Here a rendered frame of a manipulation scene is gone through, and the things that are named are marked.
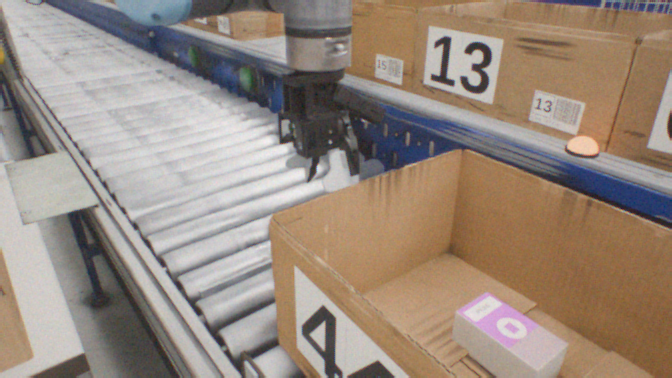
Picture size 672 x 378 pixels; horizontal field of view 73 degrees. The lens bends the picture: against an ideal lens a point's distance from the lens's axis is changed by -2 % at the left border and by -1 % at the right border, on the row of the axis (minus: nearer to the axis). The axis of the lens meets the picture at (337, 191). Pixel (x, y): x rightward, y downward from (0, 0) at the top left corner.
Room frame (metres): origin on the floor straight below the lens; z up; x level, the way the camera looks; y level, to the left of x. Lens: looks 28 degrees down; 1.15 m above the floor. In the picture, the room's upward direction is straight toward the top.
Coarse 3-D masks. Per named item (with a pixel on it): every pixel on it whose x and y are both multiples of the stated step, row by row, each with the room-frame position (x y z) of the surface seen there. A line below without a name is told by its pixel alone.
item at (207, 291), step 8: (264, 264) 0.54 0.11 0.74; (240, 272) 0.52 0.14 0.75; (248, 272) 0.52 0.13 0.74; (256, 272) 0.53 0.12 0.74; (224, 280) 0.50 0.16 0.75; (232, 280) 0.51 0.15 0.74; (240, 280) 0.51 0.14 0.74; (208, 288) 0.48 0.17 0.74; (216, 288) 0.49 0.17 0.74; (224, 288) 0.50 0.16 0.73; (200, 296) 0.48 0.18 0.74; (208, 296) 0.48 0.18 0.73
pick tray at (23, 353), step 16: (0, 256) 0.45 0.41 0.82; (0, 272) 0.39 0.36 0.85; (0, 288) 0.36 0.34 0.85; (0, 304) 0.35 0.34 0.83; (16, 304) 0.41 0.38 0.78; (0, 320) 0.35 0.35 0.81; (16, 320) 0.36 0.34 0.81; (0, 336) 0.35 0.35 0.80; (16, 336) 0.35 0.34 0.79; (0, 352) 0.34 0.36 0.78; (16, 352) 0.35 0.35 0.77; (32, 352) 0.36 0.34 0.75; (0, 368) 0.34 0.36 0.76
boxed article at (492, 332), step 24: (456, 312) 0.38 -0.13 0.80; (480, 312) 0.38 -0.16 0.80; (504, 312) 0.38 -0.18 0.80; (456, 336) 0.37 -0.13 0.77; (480, 336) 0.35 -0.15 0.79; (504, 336) 0.34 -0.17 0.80; (528, 336) 0.34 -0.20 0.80; (552, 336) 0.34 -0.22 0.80; (480, 360) 0.35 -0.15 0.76; (504, 360) 0.33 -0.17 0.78; (528, 360) 0.31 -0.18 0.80; (552, 360) 0.31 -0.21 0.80
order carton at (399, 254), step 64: (384, 192) 0.47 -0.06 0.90; (448, 192) 0.54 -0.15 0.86; (512, 192) 0.49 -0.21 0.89; (576, 192) 0.43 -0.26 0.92; (320, 256) 0.42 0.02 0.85; (384, 256) 0.48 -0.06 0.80; (448, 256) 0.54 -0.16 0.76; (512, 256) 0.47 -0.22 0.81; (576, 256) 0.41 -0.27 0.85; (640, 256) 0.37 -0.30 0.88; (384, 320) 0.24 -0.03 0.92; (448, 320) 0.41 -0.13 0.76; (576, 320) 0.40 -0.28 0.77; (640, 320) 0.35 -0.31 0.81
